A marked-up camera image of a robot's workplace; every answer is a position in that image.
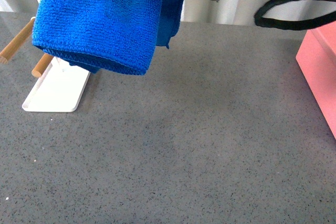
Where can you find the blue microfiber cloth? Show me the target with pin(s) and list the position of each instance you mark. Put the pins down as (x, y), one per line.
(116, 35)

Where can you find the pink storage box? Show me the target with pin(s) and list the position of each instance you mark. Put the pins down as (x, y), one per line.
(316, 59)

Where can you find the white rack with wooden bars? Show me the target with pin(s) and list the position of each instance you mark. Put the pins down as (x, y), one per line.
(36, 81)

